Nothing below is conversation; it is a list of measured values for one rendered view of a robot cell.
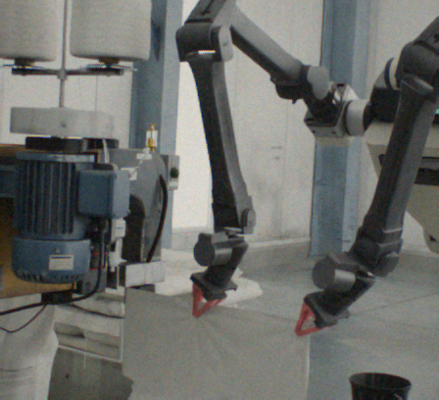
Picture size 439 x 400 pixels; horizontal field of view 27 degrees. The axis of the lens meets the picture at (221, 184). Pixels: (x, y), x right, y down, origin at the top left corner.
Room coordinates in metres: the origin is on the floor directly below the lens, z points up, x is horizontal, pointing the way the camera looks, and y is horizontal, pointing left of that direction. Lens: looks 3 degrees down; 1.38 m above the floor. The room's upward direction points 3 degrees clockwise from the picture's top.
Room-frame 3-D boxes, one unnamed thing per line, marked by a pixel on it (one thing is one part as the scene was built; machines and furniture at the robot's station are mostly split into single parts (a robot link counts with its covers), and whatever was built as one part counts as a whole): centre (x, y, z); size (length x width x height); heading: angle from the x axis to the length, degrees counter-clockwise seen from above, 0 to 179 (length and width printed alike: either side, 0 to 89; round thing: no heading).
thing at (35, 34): (2.06, 0.46, 1.61); 0.15 x 0.14 x 0.17; 54
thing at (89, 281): (2.07, 0.30, 1.04); 0.08 x 0.06 x 0.05; 144
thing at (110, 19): (1.90, 0.25, 1.61); 0.17 x 0.17 x 0.17
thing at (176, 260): (5.67, 0.21, 0.56); 0.67 x 0.43 x 0.15; 54
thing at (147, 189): (2.24, 0.33, 1.21); 0.30 x 0.25 x 0.30; 54
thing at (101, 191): (1.76, 0.22, 1.25); 0.10 x 0.08 x 0.12; 169
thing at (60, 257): (1.78, 0.33, 1.21); 0.15 x 0.15 x 0.25
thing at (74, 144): (1.78, 0.33, 1.35); 0.12 x 0.12 x 0.04
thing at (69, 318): (5.26, 0.71, 0.32); 0.67 x 0.42 x 0.14; 147
